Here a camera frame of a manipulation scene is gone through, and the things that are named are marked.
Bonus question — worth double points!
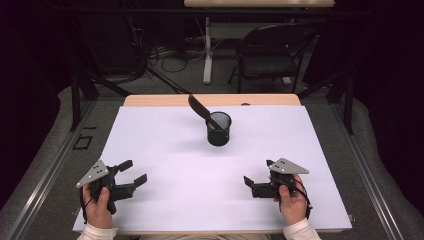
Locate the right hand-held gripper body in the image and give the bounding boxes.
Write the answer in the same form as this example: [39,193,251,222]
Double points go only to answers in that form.
[251,157,310,200]

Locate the black spatula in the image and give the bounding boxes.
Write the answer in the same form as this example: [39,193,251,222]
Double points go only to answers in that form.
[187,93,224,130]

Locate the black mesh cup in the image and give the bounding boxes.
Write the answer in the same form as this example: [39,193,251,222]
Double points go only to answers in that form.
[205,111,233,147]

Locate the hand-held gripper cable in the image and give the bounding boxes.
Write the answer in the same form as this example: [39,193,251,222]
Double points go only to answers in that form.
[273,178,314,221]
[78,194,94,225]

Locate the black tape rectangle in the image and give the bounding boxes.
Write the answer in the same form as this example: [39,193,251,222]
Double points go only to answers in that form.
[72,134,94,151]

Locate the black folding chair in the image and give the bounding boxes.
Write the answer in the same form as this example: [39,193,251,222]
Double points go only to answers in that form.
[227,23,318,94]

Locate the right hand-held gripper cable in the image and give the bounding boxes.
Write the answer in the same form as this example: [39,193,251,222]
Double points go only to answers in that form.
[273,178,314,221]

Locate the white-legged desk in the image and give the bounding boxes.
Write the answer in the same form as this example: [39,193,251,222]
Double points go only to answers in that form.
[183,0,336,85]

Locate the person's right hand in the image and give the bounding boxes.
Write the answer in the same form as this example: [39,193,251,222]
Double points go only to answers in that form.
[273,173,309,227]

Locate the white board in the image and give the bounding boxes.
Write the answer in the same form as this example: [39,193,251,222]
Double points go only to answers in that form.
[72,105,353,233]

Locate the wooden table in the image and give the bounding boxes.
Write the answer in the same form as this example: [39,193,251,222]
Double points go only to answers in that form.
[72,93,353,236]

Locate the left hand-held gripper cable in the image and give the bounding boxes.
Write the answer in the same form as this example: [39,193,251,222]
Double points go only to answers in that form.
[78,194,94,225]

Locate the person's left hand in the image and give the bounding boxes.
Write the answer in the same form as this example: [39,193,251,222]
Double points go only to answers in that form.
[82,184,114,229]

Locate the black metal stand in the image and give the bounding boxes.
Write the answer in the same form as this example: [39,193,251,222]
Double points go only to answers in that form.
[68,71,133,132]
[296,71,355,135]

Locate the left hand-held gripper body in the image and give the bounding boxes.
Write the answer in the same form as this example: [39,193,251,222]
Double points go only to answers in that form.
[75,159,138,215]

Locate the metal floor rail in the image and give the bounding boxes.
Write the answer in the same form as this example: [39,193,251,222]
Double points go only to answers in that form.
[329,103,405,240]
[4,99,98,240]

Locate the bundle of floor cables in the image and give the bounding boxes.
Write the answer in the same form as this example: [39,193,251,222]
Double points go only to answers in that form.
[131,16,208,75]

